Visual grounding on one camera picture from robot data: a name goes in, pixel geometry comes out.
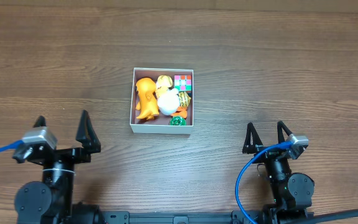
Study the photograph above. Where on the green ridged round cap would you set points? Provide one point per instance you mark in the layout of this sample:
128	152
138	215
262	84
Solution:
177	121

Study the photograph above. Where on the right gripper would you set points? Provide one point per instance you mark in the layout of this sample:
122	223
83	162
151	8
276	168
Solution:
270	154

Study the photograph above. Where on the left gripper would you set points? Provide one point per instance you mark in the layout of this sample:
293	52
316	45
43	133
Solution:
63	154

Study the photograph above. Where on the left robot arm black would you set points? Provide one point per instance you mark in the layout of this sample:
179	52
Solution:
50	199

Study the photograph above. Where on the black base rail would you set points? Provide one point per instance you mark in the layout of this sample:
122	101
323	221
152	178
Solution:
125	217

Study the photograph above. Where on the white box pink inside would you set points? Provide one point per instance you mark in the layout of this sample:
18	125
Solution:
161	123

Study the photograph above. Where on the orange dinosaur toy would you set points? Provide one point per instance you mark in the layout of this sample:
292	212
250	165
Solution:
147	104

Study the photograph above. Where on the yellow ridged round cap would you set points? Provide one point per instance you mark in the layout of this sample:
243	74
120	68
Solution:
184	98

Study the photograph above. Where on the multicolour puzzle cube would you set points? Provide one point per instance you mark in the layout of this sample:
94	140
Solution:
183	83

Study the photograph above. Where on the white duck plush toy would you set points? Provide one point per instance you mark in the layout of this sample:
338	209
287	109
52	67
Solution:
167	98

